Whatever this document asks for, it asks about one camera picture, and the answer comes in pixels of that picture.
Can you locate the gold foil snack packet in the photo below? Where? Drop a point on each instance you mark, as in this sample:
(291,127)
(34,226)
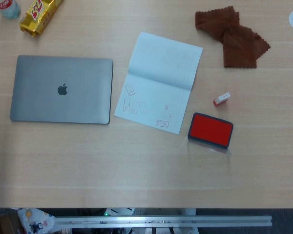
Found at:
(39,17)

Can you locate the open lined paper notebook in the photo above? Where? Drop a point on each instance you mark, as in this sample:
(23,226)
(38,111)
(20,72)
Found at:
(158,80)

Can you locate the red and white stamp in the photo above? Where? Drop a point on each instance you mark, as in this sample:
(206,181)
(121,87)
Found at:
(222,98)

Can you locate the red ink pad with lid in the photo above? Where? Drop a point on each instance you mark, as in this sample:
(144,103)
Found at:
(210,129)

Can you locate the aluminium profile rail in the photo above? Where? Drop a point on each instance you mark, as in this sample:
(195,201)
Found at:
(161,221)

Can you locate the white printed plastic bag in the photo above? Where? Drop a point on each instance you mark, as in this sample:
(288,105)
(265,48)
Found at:
(34,219)

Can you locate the grey closed laptop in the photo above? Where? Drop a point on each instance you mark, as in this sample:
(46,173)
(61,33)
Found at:
(61,102)

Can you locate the brown cardboard box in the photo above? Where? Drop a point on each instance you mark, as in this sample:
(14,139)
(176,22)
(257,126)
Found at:
(2,223)

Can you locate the clear plastic bottle red label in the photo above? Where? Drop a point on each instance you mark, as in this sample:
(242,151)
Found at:
(9,8)

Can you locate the brown microfibre cloth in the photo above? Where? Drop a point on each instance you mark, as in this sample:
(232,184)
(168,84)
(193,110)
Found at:
(236,41)

